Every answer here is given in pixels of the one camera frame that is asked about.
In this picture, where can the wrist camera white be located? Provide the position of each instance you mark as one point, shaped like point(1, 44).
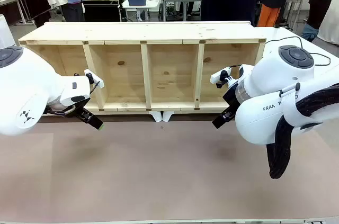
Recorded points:
point(96, 79)
point(219, 75)

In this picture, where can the black cabinet table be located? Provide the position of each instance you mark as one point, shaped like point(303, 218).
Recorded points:
point(100, 10)

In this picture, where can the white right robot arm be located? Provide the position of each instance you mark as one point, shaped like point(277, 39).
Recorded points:
point(265, 118)

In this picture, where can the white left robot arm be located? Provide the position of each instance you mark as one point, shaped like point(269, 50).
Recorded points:
point(26, 89)

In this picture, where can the light wooden open shelf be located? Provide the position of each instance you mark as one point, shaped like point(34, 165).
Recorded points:
point(172, 30)

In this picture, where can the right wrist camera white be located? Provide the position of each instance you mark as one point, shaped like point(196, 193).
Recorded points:
point(219, 75)

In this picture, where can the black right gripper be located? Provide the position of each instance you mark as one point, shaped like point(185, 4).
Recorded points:
point(231, 100)

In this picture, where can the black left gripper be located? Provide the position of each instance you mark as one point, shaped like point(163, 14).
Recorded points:
point(76, 110)

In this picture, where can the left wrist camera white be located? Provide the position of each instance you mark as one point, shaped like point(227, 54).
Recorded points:
point(96, 79)

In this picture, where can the white small table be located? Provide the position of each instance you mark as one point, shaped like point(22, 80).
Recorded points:
point(153, 3)

